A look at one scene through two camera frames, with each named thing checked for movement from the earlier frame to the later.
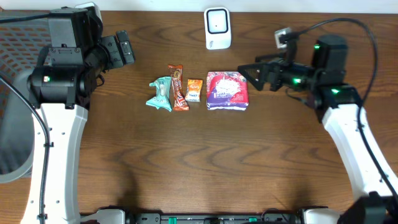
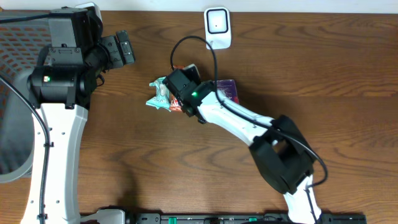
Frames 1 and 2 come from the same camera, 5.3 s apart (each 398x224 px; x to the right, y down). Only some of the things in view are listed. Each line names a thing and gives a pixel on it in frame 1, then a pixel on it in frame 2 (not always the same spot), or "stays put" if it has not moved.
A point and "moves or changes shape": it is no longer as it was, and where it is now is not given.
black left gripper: (112, 51) stays put
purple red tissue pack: (227, 90) moves or changes shape
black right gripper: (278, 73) to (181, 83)
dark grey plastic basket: (23, 33) stays put
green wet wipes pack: (162, 98) stays put
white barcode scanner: (217, 28) stays put
